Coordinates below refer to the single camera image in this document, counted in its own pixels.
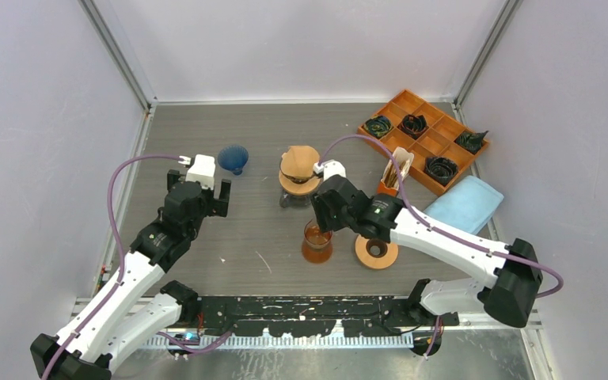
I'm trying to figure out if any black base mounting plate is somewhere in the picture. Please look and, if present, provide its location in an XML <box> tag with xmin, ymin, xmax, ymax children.
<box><xmin>173</xmin><ymin>295</ymin><xmax>435</xmax><ymax>338</ymax></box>

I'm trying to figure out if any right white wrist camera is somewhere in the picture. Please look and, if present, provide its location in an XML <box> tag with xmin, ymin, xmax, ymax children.
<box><xmin>313</xmin><ymin>160</ymin><xmax>347</xmax><ymax>181</ymax></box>

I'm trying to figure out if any blue glass dripper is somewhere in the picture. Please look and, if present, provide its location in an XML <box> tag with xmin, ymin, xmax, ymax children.
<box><xmin>217</xmin><ymin>145</ymin><xmax>249</xmax><ymax>176</ymax></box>

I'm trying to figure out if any grey glass coffee server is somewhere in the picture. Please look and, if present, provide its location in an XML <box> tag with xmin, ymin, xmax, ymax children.
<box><xmin>279</xmin><ymin>188</ymin><xmax>314</xmax><ymax>208</ymax></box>

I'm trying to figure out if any dark folded item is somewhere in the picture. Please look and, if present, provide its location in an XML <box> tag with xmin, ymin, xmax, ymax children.
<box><xmin>454</xmin><ymin>131</ymin><xmax>488</xmax><ymax>154</ymax></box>
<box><xmin>424</xmin><ymin>156</ymin><xmax>458</xmax><ymax>186</ymax></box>
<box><xmin>363</xmin><ymin>115</ymin><xmax>393</xmax><ymax>139</ymax></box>
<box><xmin>397</xmin><ymin>114</ymin><xmax>428</xmax><ymax>140</ymax></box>

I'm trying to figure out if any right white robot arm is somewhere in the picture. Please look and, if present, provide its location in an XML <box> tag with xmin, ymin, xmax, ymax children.
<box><xmin>312</xmin><ymin>175</ymin><xmax>544</xmax><ymax>328</ymax></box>

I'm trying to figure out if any brown paper coffee filter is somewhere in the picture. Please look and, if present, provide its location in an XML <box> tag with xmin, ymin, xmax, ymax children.
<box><xmin>280</xmin><ymin>146</ymin><xmax>320</xmax><ymax>170</ymax></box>

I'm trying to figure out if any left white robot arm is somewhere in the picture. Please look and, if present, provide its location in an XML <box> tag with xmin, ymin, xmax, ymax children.
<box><xmin>30</xmin><ymin>170</ymin><xmax>231</xmax><ymax>379</ymax></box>

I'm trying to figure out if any wooden dripper ring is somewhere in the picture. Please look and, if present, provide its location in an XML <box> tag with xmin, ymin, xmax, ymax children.
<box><xmin>278</xmin><ymin>170</ymin><xmax>321</xmax><ymax>196</ymax></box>
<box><xmin>355</xmin><ymin>233</ymin><xmax>400</xmax><ymax>271</ymax></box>

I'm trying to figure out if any purple cable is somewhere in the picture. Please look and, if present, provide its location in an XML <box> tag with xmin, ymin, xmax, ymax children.
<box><xmin>318</xmin><ymin>134</ymin><xmax>564</xmax><ymax>363</ymax></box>
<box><xmin>41</xmin><ymin>153</ymin><xmax>234</xmax><ymax>380</ymax></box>

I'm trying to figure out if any dark folded item right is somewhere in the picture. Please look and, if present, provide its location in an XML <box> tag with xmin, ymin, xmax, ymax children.
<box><xmin>454</xmin><ymin>131</ymin><xmax>488</xmax><ymax>154</ymax></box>

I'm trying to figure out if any dark folded item back left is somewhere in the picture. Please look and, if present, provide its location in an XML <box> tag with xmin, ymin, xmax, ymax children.
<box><xmin>363</xmin><ymin>115</ymin><xmax>393</xmax><ymax>139</ymax></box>

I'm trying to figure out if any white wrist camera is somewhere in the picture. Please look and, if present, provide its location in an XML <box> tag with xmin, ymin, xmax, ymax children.
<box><xmin>178</xmin><ymin>154</ymin><xmax>216</xmax><ymax>190</ymax></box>
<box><xmin>313</xmin><ymin>160</ymin><xmax>347</xmax><ymax>181</ymax></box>

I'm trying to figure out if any orange compartment tray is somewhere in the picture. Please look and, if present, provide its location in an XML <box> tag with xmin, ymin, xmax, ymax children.
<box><xmin>357</xmin><ymin>89</ymin><xmax>490</xmax><ymax>196</ymax></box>

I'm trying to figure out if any dark folded item back middle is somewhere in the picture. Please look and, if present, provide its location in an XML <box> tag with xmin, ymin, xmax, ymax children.
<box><xmin>397</xmin><ymin>114</ymin><xmax>428</xmax><ymax>140</ymax></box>

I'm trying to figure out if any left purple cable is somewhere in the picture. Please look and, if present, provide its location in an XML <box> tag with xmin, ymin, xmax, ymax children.
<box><xmin>41</xmin><ymin>153</ymin><xmax>234</xmax><ymax>380</ymax></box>

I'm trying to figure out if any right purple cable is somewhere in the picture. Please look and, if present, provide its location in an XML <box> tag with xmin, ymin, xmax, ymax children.
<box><xmin>318</xmin><ymin>134</ymin><xmax>564</xmax><ymax>363</ymax></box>

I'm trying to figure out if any dark folded item front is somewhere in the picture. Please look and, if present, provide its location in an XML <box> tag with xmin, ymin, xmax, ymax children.
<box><xmin>424</xmin><ymin>156</ymin><xmax>458</xmax><ymax>186</ymax></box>

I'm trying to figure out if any amber glass carafe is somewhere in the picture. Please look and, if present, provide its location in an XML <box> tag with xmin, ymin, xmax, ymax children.
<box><xmin>301</xmin><ymin>219</ymin><xmax>333</xmax><ymax>264</ymax></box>

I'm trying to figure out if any orange coffee filter box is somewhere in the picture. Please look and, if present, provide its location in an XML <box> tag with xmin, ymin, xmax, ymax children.
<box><xmin>377</xmin><ymin>147</ymin><xmax>414</xmax><ymax>196</ymax></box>

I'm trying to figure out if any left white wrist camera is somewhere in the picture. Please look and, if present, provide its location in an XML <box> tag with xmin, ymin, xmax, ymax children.
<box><xmin>178</xmin><ymin>154</ymin><xmax>216</xmax><ymax>190</ymax></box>

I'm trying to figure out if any light blue cloth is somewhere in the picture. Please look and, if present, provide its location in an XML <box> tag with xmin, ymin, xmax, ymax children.
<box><xmin>424</xmin><ymin>175</ymin><xmax>504</xmax><ymax>235</ymax></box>

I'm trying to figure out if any white slotted cable duct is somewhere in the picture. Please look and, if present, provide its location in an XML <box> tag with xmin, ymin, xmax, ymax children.
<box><xmin>141</xmin><ymin>333</ymin><xmax>415</xmax><ymax>351</ymax></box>

